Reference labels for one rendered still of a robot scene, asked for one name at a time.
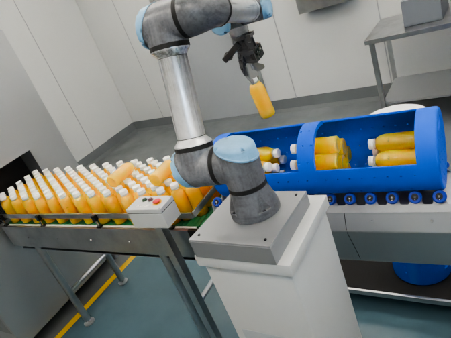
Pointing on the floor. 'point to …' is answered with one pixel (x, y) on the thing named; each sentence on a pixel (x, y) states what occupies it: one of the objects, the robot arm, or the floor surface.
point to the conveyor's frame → (54, 235)
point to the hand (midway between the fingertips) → (253, 79)
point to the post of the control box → (188, 282)
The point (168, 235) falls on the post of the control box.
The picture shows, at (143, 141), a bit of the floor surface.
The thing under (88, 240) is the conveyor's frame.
